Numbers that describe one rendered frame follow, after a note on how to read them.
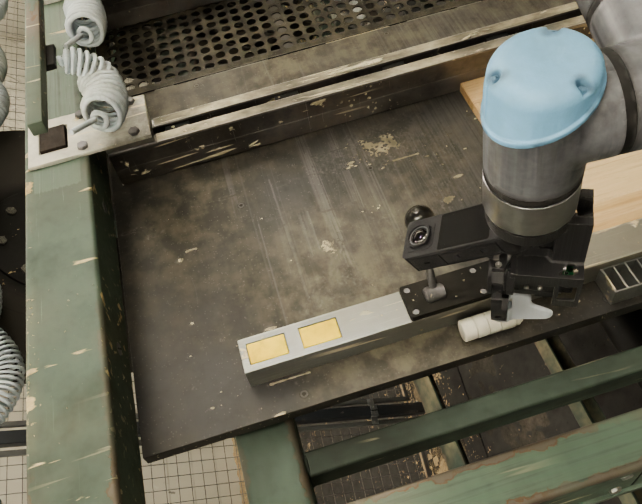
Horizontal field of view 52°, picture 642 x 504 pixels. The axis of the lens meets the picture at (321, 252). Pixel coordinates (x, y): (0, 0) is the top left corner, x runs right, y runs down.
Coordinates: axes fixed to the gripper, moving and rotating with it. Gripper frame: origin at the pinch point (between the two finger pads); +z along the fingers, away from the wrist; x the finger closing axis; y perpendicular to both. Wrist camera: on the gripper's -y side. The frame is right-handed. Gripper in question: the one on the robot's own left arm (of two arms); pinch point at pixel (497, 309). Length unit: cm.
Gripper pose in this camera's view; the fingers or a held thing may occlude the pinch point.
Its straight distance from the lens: 74.6
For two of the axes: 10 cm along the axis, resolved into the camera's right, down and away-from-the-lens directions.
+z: 2.0, 5.2, 8.3
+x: 2.0, -8.5, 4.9
